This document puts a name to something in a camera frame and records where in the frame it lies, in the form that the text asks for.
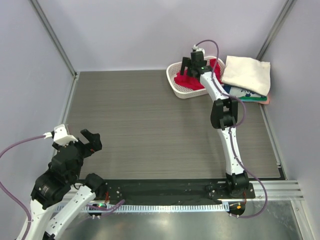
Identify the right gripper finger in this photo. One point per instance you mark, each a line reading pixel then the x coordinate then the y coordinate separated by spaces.
pixel 193 72
pixel 185 63

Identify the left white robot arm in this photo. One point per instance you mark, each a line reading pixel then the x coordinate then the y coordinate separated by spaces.
pixel 58 195

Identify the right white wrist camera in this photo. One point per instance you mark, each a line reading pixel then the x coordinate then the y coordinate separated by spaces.
pixel 196 48

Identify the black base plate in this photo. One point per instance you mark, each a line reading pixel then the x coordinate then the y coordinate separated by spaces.
pixel 216 188

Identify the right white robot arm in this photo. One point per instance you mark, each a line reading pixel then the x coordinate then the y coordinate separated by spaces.
pixel 223 118

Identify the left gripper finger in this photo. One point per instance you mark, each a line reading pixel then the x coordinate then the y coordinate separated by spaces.
pixel 93 138
pixel 91 147

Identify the white slotted cable duct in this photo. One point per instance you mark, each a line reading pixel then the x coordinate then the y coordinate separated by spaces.
pixel 224 207

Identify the folded green t-shirt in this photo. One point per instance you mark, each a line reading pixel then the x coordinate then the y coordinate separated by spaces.
pixel 248 98

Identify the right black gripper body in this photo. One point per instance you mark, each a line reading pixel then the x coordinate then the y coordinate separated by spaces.
pixel 205 61

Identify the folded blue white t-shirt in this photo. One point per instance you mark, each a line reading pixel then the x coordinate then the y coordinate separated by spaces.
pixel 241 93

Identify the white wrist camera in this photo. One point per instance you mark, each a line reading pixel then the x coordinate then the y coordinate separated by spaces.
pixel 61 135
pixel 196 48

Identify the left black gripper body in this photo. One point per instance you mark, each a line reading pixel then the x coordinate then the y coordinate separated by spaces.
pixel 81 149

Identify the red t-shirt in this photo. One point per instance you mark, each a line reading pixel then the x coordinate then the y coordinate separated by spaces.
pixel 192 83

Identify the white plastic basket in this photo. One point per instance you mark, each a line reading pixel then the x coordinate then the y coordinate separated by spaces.
pixel 184 92

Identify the folded pink t-shirt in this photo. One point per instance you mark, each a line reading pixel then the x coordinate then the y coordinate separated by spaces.
pixel 263 100

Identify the folded cream t-shirt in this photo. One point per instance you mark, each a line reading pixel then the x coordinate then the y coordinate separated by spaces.
pixel 247 73

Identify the aluminium rail profile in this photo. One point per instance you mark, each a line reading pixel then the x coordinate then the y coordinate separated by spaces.
pixel 283 190

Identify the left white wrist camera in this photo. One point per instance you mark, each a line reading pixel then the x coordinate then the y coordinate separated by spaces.
pixel 61 135

